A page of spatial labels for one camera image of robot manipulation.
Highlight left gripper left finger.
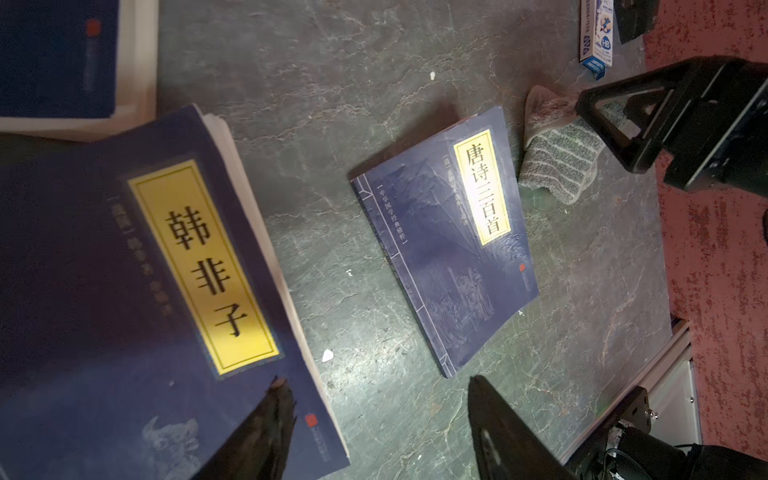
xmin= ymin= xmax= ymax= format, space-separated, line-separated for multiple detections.
xmin=193 ymin=377 xmax=297 ymax=480

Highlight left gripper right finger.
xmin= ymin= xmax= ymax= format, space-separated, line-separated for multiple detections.
xmin=468 ymin=375 xmax=574 ymax=480

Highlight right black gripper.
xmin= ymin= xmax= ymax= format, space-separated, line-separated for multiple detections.
xmin=576 ymin=56 xmax=767 ymax=198

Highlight grey fluffy cleaning cloth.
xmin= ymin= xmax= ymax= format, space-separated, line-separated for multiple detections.
xmin=518 ymin=85 xmax=614 ymax=205

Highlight purple book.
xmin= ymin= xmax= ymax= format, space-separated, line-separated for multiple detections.
xmin=1 ymin=105 xmax=350 ymax=479
xmin=351 ymin=106 xmax=539 ymax=378

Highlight blue book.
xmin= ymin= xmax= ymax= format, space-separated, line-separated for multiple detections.
xmin=1 ymin=0 xmax=159 ymax=142

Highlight small black device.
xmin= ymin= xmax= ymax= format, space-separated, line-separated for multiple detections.
xmin=614 ymin=0 xmax=660 ymax=44

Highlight white blue pen box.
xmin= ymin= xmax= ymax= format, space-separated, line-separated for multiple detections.
xmin=579 ymin=0 xmax=614 ymax=80

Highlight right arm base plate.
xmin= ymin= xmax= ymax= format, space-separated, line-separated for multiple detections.
xmin=565 ymin=386 xmax=652 ymax=479

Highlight aluminium rail frame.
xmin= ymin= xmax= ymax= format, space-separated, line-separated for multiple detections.
xmin=558 ymin=318 xmax=703 ymax=463

